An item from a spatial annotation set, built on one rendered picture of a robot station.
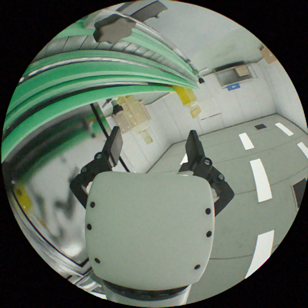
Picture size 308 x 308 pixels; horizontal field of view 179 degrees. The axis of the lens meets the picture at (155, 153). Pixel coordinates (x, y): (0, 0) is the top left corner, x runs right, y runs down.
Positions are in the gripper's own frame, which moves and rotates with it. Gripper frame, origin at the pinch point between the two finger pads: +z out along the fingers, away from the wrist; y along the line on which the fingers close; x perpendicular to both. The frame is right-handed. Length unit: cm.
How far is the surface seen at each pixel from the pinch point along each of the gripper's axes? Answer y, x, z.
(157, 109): 4, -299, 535
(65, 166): -24.0, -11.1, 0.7
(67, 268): -23.3, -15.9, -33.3
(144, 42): -2.1, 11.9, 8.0
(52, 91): -13.8, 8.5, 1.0
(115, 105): -10.9, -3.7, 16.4
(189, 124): 167, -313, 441
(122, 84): -10.7, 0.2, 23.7
